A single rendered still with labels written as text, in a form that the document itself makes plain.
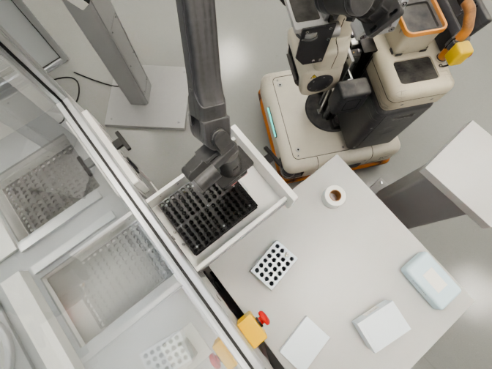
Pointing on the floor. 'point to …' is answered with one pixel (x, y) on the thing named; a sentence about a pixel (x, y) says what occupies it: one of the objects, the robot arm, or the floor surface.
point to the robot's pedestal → (446, 183)
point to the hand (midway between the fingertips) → (233, 176)
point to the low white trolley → (337, 274)
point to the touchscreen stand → (132, 75)
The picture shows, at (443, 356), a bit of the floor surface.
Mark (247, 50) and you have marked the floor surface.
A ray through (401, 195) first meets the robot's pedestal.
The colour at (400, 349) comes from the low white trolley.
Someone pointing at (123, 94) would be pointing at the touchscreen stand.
